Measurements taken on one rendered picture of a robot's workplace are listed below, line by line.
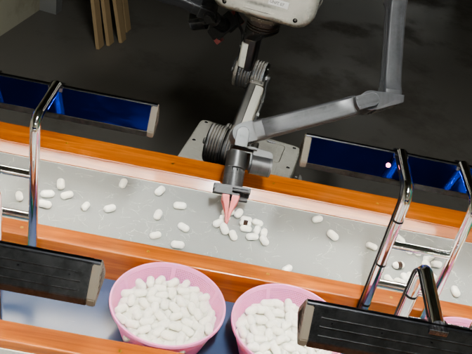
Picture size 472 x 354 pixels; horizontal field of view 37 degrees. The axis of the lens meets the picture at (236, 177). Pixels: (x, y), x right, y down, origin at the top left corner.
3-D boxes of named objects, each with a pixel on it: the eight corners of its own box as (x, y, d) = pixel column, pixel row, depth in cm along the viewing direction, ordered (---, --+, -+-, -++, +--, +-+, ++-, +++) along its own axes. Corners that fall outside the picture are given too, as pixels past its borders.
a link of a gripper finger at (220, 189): (235, 222, 189) (241, 188, 192) (208, 218, 189) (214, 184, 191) (234, 227, 196) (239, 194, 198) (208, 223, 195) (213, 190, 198)
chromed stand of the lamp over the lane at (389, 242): (342, 280, 194) (391, 142, 169) (414, 294, 194) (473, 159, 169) (345, 331, 178) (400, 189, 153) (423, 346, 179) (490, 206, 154)
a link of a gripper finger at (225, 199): (244, 223, 189) (249, 189, 192) (218, 219, 189) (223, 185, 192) (242, 229, 196) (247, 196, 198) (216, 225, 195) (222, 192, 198)
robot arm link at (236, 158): (225, 150, 201) (230, 144, 195) (249, 155, 202) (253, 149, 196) (222, 173, 199) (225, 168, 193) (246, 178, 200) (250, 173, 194)
